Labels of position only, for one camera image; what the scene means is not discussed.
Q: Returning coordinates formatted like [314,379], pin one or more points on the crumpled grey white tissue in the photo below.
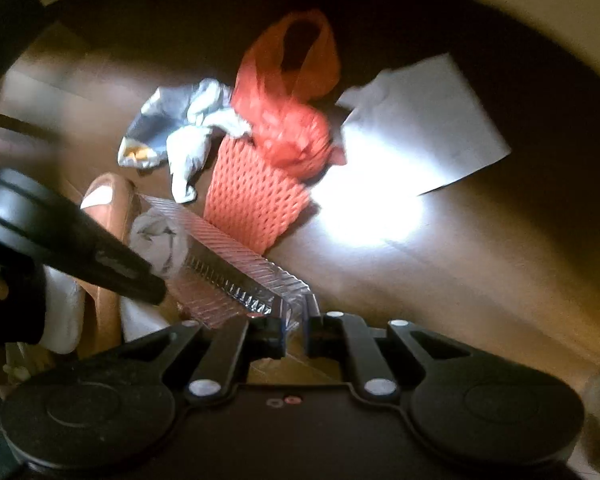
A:
[155,240]

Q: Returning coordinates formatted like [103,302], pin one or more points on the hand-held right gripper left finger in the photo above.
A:
[279,335]

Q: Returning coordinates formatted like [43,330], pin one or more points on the white paper sheet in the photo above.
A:
[420,120]

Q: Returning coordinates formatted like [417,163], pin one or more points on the orange foam net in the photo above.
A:
[250,195]

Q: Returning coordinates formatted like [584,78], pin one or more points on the clear ribbed plastic tray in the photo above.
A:
[220,260]

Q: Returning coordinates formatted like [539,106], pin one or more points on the white cloth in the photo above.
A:
[65,310]

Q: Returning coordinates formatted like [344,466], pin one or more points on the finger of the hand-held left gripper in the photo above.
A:
[110,260]

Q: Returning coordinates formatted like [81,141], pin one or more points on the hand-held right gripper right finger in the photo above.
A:
[311,335]

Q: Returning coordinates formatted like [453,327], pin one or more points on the orange plastic bag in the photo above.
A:
[290,130]

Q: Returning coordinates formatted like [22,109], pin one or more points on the tan slipper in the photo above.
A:
[122,195]

